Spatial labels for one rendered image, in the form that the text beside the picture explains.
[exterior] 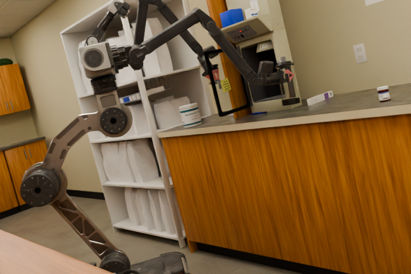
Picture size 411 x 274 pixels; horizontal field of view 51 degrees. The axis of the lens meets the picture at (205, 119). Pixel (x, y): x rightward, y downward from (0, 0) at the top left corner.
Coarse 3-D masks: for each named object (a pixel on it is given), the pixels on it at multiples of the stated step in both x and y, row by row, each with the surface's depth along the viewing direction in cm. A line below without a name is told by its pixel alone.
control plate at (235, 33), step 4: (240, 28) 258; (244, 28) 256; (248, 28) 255; (228, 32) 266; (232, 32) 264; (236, 32) 263; (240, 32) 261; (244, 32) 260; (248, 32) 258; (252, 32) 257; (232, 36) 268; (236, 36) 266; (240, 36) 265; (244, 36) 263; (248, 36) 262; (236, 40) 270
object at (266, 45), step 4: (268, 40) 262; (260, 44) 265; (264, 44) 263; (268, 44) 262; (272, 44) 261; (260, 48) 264; (264, 48) 262; (268, 48) 261; (272, 48) 277; (256, 52) 268
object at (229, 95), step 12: (216, 60) 259; (228, 60) 267; (216, 72) 258; (228, 72) 266; (216, 84) 256; (228, 84) 264; (240, 84) 273; (228, 96) 263; (240, 96) 272; (228, 108) 262
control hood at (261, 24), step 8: (256, 16) 244; (264, 16) 247; (232, 24) 259; (240, 24) 255; (248, 24) 252; (256, 24) 249; (264, 24) 247; (224, 32) 267; (256, 32) 256; (264, 32) 253; (232, 40) 272; (240, 40) 269
